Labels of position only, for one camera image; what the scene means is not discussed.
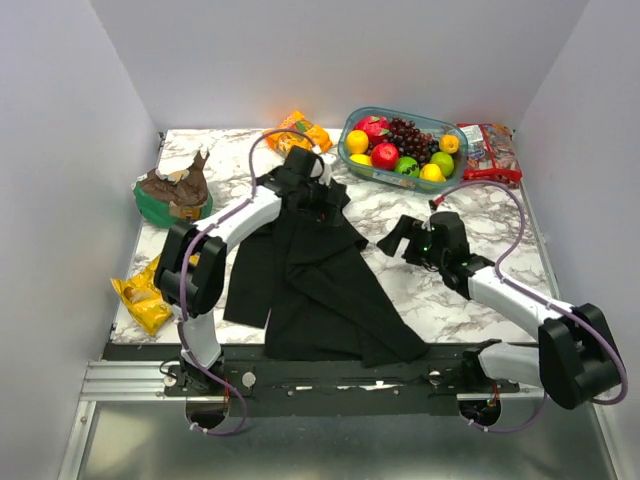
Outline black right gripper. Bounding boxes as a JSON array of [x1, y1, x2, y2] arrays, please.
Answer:
[[376, 214, 446, 269]]

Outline black button-up shirt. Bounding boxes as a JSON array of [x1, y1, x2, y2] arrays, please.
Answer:
[[224, 208, 429, 367]]

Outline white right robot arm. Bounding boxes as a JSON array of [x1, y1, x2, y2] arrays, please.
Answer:
[[377, 212, 623, 410]]

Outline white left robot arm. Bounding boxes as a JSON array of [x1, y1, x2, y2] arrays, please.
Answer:
[[154, 147, 345, 395]]

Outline orange snack packet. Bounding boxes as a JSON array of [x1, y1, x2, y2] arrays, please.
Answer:
[[266, 111, 333, 157]]

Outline small yellow lemon front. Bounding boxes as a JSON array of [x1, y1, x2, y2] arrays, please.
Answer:
[[349, 154, 372, 167]]

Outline yellow lemon left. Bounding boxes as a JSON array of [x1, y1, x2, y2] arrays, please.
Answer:
[[344, 129, 369, 154]]

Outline yellow lemon front right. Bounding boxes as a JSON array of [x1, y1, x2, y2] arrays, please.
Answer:
[[420, 163, 446, 183]]

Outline green apple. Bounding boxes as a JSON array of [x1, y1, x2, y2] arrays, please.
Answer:
[[430, 151, 455, 178]]

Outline red apple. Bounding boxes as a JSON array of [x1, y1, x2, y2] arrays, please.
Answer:
[[370, 143, 399, 171]]

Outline red dragon fruit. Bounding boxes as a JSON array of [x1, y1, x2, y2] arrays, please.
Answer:
[[354, 115, 390, 146]]

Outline teal plastic fruit container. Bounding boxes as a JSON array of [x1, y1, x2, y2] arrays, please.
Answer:
[[337, 107, 468, 193]]

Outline red candy bag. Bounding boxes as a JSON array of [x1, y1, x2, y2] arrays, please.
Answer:
[[457, 123, 522, 189]]

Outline yellow-orange peach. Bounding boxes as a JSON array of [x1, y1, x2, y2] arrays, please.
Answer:
[[439, 134, 460, 155]]

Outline dark red grape bunch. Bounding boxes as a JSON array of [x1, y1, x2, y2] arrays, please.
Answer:
[[386, 117, 440, 166]]

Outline green brown crumpled bag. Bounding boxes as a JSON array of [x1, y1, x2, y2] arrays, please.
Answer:
[[132, 149, 213, 228]]

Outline yellow Lays chips bag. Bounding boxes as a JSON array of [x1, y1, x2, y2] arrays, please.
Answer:
[[111, 255, 183, 340]]

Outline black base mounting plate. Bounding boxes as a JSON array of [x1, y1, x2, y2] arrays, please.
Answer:
[[102, 342, 551, 418]]

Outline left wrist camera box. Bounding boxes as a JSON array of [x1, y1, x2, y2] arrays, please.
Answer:
[[311, 153, 337, 186]]

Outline aluminium rail frame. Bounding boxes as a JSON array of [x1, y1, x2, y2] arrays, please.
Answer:
[[60, 361, 623, 479]]

